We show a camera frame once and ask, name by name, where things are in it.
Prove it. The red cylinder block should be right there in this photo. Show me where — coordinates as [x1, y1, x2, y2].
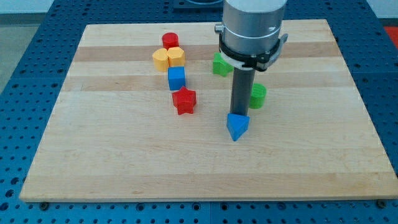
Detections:
[162, 32, 179, 50]

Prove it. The blue triangle block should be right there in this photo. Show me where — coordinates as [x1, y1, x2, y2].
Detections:
[226, 113, 250, 141]

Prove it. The red star block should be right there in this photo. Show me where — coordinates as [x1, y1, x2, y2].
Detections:
[172, 86, 197, 115]

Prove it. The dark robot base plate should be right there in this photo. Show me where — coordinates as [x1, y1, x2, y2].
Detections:
[172, 0, 223, 12]

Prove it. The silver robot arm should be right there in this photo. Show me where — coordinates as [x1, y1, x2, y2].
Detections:
[215, 0, 288, 116]

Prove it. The blue cube block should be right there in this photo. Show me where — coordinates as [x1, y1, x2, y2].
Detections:
[167, 67, 186, 90]

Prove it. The green cylinder block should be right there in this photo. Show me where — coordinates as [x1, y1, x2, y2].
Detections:
[249, 83, 267, 109]

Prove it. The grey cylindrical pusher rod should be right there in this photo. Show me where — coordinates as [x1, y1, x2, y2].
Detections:
[229, 68, 255, 116]

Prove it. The green star block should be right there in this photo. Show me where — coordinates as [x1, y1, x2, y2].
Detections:
[213, 52, 234, 77]

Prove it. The yellow hexagon block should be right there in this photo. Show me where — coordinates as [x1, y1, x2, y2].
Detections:
[167, 47, 185, 67]

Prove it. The black clamp ring mount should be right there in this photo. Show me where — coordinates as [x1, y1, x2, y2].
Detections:
[215, 24, 288, 72]

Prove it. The wooden board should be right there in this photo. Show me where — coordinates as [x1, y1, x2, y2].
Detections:
[20, 19, 397, 202]

